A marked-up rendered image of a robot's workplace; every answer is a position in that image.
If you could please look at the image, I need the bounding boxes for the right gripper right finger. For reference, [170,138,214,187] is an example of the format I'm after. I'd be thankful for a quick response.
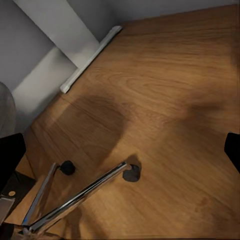
[224,133,240,173]

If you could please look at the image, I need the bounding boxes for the swivel chair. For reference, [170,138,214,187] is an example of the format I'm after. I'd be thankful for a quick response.
[0,81,139,240]

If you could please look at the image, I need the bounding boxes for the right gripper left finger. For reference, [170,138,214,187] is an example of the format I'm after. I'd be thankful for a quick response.
[0,133,26,194]

